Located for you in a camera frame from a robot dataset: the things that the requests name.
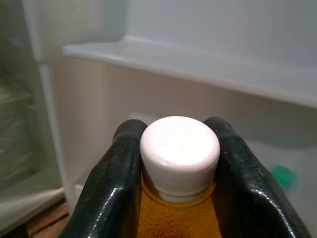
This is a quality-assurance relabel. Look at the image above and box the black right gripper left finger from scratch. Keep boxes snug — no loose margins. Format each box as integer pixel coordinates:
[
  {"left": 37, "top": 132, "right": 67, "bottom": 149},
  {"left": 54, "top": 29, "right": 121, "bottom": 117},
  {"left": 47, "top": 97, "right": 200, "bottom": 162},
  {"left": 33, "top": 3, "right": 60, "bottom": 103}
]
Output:
[{"left": 64, "top": 119, "right": 148, "bottom": 238}]

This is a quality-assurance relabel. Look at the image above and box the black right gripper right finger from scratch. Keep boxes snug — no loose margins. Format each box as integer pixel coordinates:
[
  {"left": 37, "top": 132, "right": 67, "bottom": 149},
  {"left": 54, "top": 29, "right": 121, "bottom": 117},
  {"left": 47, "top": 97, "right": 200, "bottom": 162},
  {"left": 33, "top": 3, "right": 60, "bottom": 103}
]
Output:
[{"left": 204, "top": 116, "right": 312, "bottom": 238}]

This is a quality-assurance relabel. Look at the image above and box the orange bottle with white cap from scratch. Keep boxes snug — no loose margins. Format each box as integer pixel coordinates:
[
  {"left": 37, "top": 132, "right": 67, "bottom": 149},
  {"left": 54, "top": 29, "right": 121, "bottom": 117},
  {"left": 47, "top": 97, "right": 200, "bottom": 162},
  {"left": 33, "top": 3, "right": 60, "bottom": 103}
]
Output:
[{"left": 137, "top": 115, "right": 221, "bottom": 238}]

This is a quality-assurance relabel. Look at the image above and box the white fridge door shelf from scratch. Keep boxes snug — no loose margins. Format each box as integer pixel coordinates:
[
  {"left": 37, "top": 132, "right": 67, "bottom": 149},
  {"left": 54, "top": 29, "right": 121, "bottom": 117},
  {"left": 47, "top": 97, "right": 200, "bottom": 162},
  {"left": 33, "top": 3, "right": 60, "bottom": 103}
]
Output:
[{"left": 62, "top": 34, "right": 317, "bottom": 110}]

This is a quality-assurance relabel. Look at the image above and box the silver grey fridge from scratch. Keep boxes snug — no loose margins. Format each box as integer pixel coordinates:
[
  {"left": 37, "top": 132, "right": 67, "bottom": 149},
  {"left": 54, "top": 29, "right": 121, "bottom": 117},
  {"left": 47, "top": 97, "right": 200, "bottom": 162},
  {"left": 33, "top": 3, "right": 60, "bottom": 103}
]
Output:
[{"left": 0, "top": 0, "right": 317, "bottom": 238}]

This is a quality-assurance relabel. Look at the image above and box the green round cap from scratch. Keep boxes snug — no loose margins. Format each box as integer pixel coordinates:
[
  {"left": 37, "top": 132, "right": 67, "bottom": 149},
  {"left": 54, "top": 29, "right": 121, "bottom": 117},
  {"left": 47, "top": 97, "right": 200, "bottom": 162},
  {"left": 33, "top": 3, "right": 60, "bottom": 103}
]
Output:
[{"left": 269, "top": 163, "right": 300, "bottom": 192}]

